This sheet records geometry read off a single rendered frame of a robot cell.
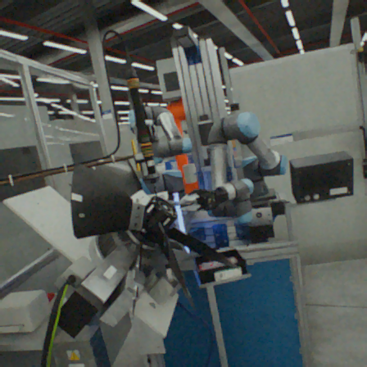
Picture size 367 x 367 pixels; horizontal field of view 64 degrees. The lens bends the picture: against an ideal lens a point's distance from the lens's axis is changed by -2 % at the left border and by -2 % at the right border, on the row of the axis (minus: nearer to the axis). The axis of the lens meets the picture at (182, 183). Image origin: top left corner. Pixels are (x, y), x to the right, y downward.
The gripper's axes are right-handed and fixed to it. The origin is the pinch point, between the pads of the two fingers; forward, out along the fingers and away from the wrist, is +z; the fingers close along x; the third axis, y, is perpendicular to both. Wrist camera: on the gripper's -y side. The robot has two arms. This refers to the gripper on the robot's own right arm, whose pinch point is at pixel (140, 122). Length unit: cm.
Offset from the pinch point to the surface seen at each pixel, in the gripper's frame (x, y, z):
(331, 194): -77, 46, -21
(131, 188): 8.3, 23.4, 1.0
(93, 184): 14.4, 17.2, 25.7
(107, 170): 16.8, 15.3, -4.2
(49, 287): 66, 69, -32
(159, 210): -1.7, 30.7, 14.1
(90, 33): 146, -299, -668
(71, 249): 30, 38, 16
